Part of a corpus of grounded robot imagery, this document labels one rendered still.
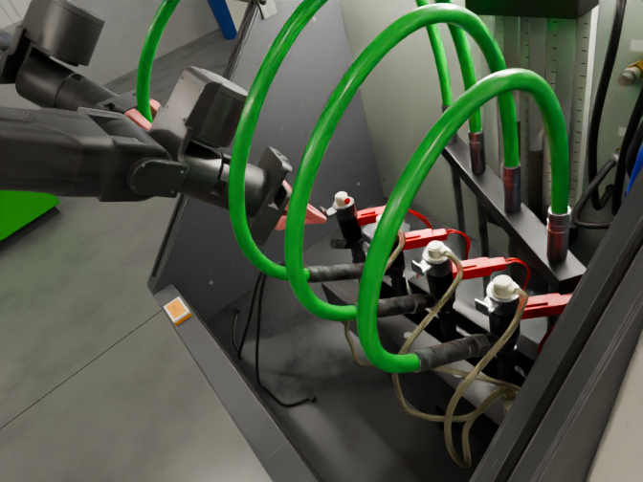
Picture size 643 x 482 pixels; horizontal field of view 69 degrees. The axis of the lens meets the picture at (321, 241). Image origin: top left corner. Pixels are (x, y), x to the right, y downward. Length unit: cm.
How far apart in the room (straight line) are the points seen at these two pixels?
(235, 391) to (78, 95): 42
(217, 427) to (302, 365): 110
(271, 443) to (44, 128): 41
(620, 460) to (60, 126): 51
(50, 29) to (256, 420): 51
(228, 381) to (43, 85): 43
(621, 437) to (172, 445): 166
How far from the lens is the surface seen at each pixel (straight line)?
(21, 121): 41
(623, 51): 62
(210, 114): 48
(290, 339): 85
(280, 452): 60
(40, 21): 65
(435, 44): 64
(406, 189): 29
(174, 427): 198
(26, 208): 390
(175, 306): 82
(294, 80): 88
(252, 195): 51
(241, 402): 65
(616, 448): 47
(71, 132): 41
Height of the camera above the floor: 145
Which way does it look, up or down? 38 degrees down
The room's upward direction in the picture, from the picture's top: 20 degrees counter-clockwise
